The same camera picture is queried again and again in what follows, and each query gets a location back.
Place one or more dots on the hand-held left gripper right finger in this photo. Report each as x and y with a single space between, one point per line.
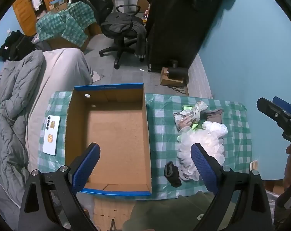
203 166

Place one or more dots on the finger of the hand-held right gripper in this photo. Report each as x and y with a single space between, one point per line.
270 109
283 104

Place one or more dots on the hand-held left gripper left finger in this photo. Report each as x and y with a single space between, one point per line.
85 166

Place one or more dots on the white mesh bath sponge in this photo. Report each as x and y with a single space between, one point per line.
208 137

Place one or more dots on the black sock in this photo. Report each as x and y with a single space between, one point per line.
173 173

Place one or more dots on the green glitter fabric piece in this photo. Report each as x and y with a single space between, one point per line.
195 126

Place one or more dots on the blue-edged cardboard box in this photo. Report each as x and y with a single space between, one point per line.
116 137

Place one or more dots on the grey ribbed cloth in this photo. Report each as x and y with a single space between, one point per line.
215 116

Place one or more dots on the patterned grey cloth bundle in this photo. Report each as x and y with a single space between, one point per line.
191 115

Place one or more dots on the light green cloth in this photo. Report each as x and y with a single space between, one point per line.
187 107

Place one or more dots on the white smartphone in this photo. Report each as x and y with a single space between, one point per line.
51 134

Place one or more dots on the wooden stick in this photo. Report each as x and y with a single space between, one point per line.
254 166

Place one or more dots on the green checkered tablecloth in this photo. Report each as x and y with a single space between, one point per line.
164 130

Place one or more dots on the person's olive trousers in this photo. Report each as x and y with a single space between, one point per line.
174 211

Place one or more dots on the grey quilted duvet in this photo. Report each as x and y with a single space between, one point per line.
13 113

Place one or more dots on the small wooden box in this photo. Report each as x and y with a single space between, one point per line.
166 78

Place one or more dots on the beige bed mattress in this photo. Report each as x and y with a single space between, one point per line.
61 67

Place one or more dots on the large brown cardboard box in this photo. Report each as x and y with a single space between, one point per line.
63 43

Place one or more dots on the black hanging coat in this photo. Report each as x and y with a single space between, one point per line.
179 24

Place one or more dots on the black office chair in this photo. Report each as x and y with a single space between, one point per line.
119 43

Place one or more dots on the black clothes pile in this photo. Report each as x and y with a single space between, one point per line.
13 44

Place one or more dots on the black jacket with striped cuff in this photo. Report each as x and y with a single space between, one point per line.
123 25

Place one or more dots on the green checkered cloth cover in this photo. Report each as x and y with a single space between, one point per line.
63 21

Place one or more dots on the small open cardboard box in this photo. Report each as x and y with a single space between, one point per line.
59 4

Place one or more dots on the wooden wardrobe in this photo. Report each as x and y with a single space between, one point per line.
24 12

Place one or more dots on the black backpack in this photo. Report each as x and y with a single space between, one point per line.
97 0

